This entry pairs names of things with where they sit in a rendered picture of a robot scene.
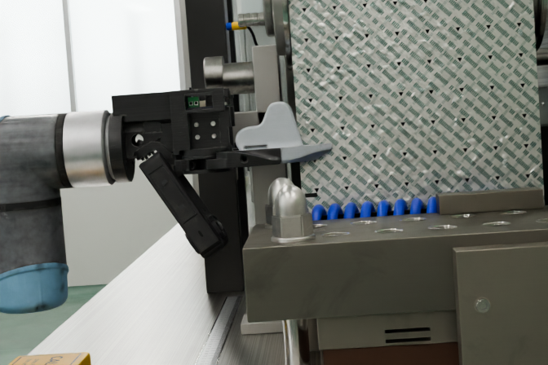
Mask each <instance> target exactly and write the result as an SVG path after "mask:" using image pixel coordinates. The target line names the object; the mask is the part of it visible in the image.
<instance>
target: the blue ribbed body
mask: <svg viewBox="0 0 548 365"><path fill-rule="evenodd" d="M417 213H437V210H436V197H434V196H432V197H431V198H430V199H429V200H428V203H427V209H424V205H423V203H422V200H421V199H419V198H414V199H413V200H412V202H411V208H410V209H408V206H407V204H406V202H405V200H403V199H398V200H397V201H396V202H395V207H394V210H391V206H390V204H389V202H388V201H387V200H381V201H380V202H379V203H378V211H377V212H376V211H375V208H374V206H373V203H372V202H370V201H365V202H364V203H363V204H362V206H361V211H360V212H359V210H358V207H357V205H356V204H355V203H353V202H349V203H348V204H347V205H346V207H345V210H344V213H343V211H342V209H341V207H340V205H339V204H337V203H334V204H331V205H330V207H329V210H328V215H327V213H326V211H325V208H324V206H323V205H321V204H316V205H315V206H314V207H313V209H312V221H317V220H330V219H343V218H367V217H379V216H391V215H405V214H417Z"/></svg>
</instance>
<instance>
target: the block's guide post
mask: <svg viewBox="0 0 548 365"><path fill-rule="evenodd" d="M282 323H283V334H284V346H285V365H311V359H310V347H309V336H308V323H307V319H295V320H282Z"/></svg>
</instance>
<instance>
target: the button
mask: <svg viewBox="0 0 548 365"><path fill-rule="evenodd" d="M8 365H91V355H90V353H88V352H77V353H64V354H38V355H24V356H18V357H17V358H15V359H14V360H13V361H12V362H11V363H9V364H8Z"/></svg>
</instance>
